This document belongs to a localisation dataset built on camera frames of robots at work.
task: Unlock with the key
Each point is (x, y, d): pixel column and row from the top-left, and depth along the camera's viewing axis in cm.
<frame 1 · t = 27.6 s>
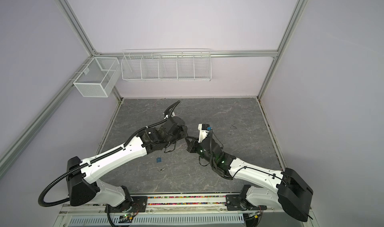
left hand: (186, 131, 74), fingers open
right hand: (184, 139, 74), fingers closed
blue padlock: (158, 159, 91), on the table
small key near blue padlock: (162, 169, 87), on the table

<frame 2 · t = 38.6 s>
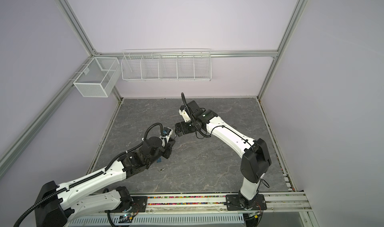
left hand: (171, 142, 78), fingers open
right hand: (182, 130, 81), fingers open
the named things where they were.

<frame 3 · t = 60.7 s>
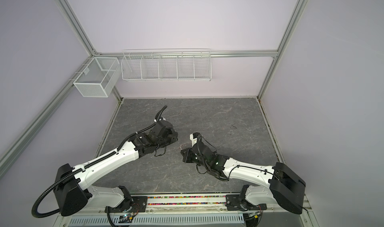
left hand: (177, 136, 78), fingers closed
right hand: (179, 153, 77), fingers closed
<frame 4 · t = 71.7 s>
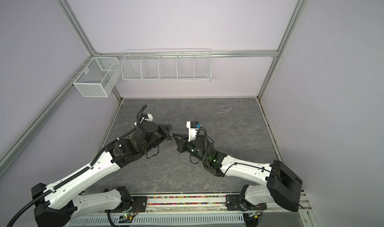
left hand: (171, 129, 70), fingers closed
right hand: (172, 137, 70), fingers closed
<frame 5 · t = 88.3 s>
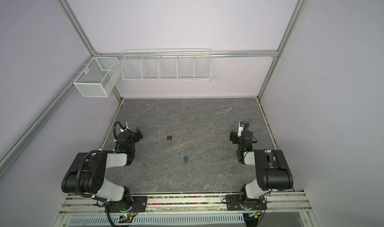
left hand: (130, 130, 93), fingers open
right hand: (240, 131, 94), fingers open
black padlock: (169, 137, 101), on the table
